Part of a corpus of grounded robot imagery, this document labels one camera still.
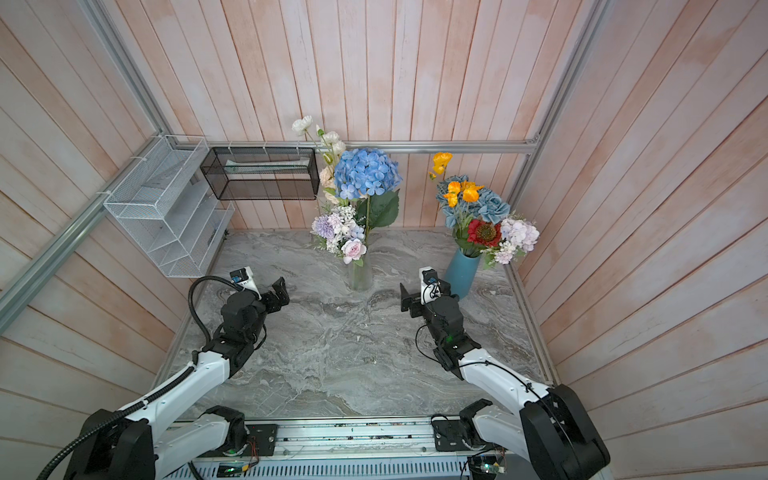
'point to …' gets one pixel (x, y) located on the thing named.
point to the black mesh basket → (263, 173)
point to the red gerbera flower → (484, 232)
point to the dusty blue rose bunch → (457, 210)
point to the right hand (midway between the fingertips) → (417, 280)
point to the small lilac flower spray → (341, 232)
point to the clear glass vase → (362, 275)
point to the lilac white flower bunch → (518, 238)
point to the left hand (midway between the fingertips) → (272, 287)
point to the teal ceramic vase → (461, 272)
